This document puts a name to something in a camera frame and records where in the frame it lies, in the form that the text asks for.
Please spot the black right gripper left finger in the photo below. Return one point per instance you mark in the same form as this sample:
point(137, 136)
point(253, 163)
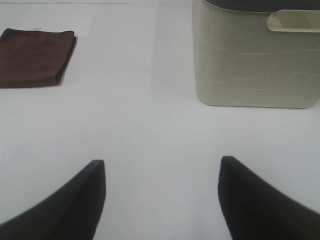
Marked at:
point(71, 213)

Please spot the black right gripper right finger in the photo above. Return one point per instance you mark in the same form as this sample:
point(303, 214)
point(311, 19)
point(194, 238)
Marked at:
point(255, 210)

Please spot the brown towel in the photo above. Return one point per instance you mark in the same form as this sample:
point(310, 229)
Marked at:
point(31, 59)

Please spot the beige plastic basket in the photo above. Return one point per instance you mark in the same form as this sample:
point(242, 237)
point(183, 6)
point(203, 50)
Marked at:
point(257, 53)

